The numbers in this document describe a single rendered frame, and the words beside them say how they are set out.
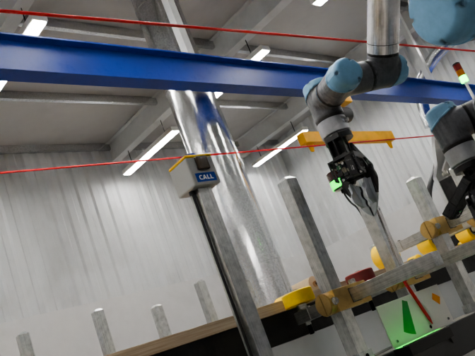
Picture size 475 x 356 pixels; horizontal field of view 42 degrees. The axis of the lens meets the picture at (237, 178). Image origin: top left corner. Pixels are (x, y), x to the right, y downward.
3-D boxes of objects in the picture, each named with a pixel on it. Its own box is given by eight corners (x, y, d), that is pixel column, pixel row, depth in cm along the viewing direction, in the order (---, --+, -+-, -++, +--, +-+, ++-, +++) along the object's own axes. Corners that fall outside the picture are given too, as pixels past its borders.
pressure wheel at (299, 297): (326, 328, 156) (309, 285, 159) (329, 327, 148) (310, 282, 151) (297, 340, 156) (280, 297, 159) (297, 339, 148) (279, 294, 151)
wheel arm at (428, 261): (447, 267, 124) (437, 247, 125) (437, 270, 122) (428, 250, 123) (308, 325, 155) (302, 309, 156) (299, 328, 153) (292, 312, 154)
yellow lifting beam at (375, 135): (399, 145, 737) (387, 122, 746) (309, 150, 617) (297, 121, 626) (393, 149, 743) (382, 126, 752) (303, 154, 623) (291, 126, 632)
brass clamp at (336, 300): (374, 299, 143) (365, 278, 144) (336, 312, 134) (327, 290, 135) (356, 306, 147) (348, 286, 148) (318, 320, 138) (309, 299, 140)
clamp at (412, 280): (431, 277, 160) (423, 259, 161) (401, 288, 151) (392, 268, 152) (415, 284, 163) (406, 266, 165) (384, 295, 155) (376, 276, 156)
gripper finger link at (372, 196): (367, 215, 144) (351, 179, 146) (375, 215, 149) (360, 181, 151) (379, 209, 142) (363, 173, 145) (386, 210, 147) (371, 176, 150)
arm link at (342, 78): (367, 49, 145) (348, 75, 155) (327, 58, 141) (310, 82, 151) (382, 78, 143) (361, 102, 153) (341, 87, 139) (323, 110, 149)
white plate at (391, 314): (454, 321, 157) (437, 283, 159) (394, 348, 140) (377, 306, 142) (453, 321, 157) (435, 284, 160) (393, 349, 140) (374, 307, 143)
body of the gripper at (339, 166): (335, 186, 147) (316, 141, 150) (348, 188, 154) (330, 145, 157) (363, 171, 143) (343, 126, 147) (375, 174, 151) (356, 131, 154)
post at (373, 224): (435, 333, 152) (357, 159, 165) (427, 336, 150) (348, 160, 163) (424, 336, 154) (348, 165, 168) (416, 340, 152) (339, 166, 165)
